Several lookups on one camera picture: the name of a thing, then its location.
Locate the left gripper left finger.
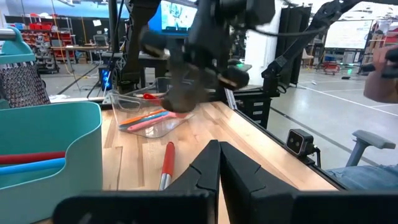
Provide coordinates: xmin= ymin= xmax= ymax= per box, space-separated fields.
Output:
xmin=164 ymin=139 xmax=221 ymax=194

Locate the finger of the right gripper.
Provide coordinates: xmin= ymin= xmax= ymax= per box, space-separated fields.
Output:
xmin=198 ymin=70 xmax=223 ymax=103

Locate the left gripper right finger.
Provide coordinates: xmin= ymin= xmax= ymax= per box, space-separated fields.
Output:
xmin=221 ymin=141 xmax=299 ymax=224

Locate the red silicone spatula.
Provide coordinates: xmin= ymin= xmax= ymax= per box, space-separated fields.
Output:
xmin=142 ymin=92 xmax=162 ymax=102

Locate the pink silicone spatula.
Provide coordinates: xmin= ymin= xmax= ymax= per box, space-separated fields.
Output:
xmin=126 ymin=112 xmax=189 ymax=133

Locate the teal silicone spatula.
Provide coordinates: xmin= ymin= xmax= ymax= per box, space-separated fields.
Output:
xmin=119 ymin=111 xmax=170 ymax=129

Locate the orange silicone spatula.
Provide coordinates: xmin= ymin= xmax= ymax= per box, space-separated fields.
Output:
xmin=119 ymin=108 xmax=167 ymax=126

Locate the red silicone spoon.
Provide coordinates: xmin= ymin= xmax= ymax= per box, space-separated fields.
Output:
xmin=0 ymin=151 xmax=67 ymax=166

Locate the blue display screen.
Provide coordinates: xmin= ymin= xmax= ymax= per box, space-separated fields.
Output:
xmin=148 ymin=0 xmax=198 ymax=37

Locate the black drawer unit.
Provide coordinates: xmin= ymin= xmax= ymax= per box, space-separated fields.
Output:
xmin=233 ymin=88 xmax=272 ymax=130

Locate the clear plastic bin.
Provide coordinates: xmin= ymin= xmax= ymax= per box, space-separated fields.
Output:
xmin=108 ymin=76 xmax=195 ymax=139

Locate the black partition panel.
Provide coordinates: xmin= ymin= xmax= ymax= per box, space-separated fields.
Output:
xmin=275 ymin=6 xmax=312 ymax=85

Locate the black computer tower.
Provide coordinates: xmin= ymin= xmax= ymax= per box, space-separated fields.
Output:
xmin=98 ymin=67 xmax=113 ymax=91

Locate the person's leg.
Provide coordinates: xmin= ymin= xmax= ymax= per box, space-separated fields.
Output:
xmin=325 ymin=164 xmax=398 ymax=191

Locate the red cart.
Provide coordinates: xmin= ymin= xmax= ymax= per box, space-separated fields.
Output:
xmin=317 ymin=60 xmax=341 ymax=75

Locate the wooden desk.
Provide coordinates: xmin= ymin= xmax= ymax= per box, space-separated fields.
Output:
xmin=51 ymin=45 xmax=109 ymax=74

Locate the grey office chair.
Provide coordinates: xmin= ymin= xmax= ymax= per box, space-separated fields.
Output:
xmin=345 ymin=129 xmax=396 ymax=169

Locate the white projection screen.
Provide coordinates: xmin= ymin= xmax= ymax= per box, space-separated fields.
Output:
xmin=325 ymin=19 xmax=374 ymax=50

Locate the teal plastic bin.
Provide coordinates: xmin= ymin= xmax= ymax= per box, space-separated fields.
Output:
xmin=0 ymin=101 xmax=103 ymax=224

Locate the person's hand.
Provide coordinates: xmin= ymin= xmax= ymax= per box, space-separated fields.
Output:
xmin=363 ymin=45 xmax=398 ymax=104

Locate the metal shelf with red bins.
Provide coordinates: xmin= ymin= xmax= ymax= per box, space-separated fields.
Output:
xmin=14 ymin=14 xmax=77 ymax=74

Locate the teal metal box grater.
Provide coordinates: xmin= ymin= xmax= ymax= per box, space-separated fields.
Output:
xmin=0 ymin=26 xmax=51 ymax=110

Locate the black table-level camera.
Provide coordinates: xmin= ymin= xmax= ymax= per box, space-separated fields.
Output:
xmin=285 ymin=128 xmax=321 ymax=166

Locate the black leader arm handle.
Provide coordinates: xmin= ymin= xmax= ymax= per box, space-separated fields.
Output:
xmin=360 ymin=48 xmax=398 ymax=79

